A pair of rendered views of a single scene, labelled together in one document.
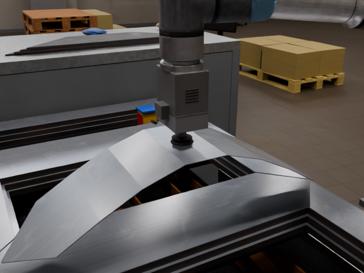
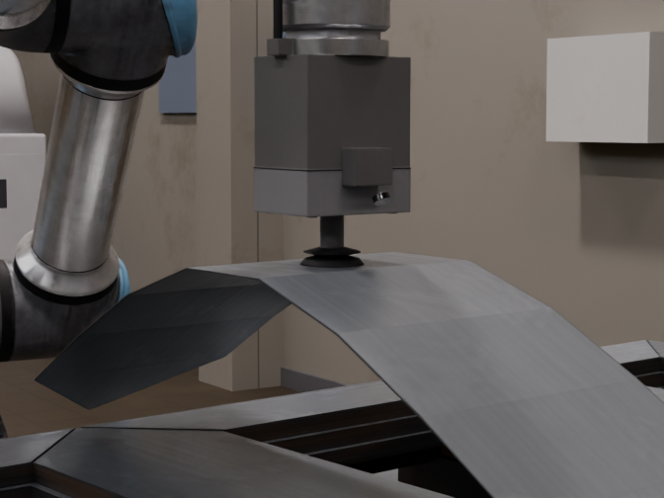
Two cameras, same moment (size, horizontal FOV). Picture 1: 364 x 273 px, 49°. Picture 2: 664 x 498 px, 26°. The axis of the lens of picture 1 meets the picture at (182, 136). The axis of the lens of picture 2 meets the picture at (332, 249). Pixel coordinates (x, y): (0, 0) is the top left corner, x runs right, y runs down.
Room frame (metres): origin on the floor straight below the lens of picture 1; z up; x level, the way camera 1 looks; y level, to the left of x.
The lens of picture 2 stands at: (0.87, 0.94, 1.13)
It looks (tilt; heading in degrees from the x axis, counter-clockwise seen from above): 5 degrees down; 259
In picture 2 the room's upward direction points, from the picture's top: straight up
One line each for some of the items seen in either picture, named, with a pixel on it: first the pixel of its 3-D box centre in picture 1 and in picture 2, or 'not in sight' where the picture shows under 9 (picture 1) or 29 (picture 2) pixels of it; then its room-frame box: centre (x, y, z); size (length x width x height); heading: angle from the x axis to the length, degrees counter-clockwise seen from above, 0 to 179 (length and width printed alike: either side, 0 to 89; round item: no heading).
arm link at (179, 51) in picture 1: (180, 47); (329, 5); (0.69, 0.00, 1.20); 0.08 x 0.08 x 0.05
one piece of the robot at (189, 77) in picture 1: (175, 93); (339, 124); (0.69, 0.01, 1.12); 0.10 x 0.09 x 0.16; 115
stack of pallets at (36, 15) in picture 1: (59, 45); not in sight; (5.34, 1.60, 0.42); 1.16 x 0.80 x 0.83; 24
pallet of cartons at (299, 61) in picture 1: (285, 60); not in sight; (5.32, -1.37, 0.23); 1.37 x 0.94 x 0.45; 22
